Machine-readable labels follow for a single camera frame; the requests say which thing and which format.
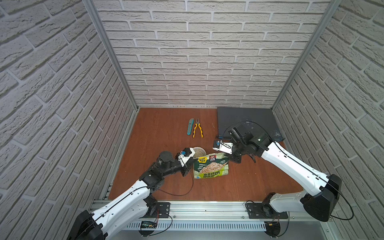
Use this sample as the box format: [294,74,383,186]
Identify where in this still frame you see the green oats bag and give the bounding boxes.
[194,153,230,179]

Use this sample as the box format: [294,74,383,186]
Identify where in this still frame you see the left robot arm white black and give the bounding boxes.
[67,148,196,240]

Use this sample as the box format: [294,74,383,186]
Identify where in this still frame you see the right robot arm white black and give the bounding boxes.
[229,125,343,222]

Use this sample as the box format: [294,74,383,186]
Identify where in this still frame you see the teal utility knife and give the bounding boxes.
[187,118,194,136]

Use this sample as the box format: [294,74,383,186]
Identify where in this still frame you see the left green circuit board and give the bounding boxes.
[140,221,158,229]

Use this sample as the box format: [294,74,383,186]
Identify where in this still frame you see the right black round connector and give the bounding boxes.
[265,222,281,238]

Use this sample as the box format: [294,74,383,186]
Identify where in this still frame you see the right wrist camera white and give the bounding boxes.
[213,141,234,155]

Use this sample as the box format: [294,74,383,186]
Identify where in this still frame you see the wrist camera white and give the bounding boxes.
[176,148,196,167]
[213,141,234,155]

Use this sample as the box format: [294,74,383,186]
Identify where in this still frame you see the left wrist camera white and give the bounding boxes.
[176,148,196,167]

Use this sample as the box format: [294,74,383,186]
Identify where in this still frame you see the dark grey network switch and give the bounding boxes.
[217,107,284,142]

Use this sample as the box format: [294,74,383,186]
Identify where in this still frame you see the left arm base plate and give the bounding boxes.
[143,202,171,220]

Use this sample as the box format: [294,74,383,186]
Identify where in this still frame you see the yellow handled pliers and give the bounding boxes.
[192,118,204,139]

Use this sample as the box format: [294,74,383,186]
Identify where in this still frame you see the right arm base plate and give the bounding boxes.
[245,202,289,220]

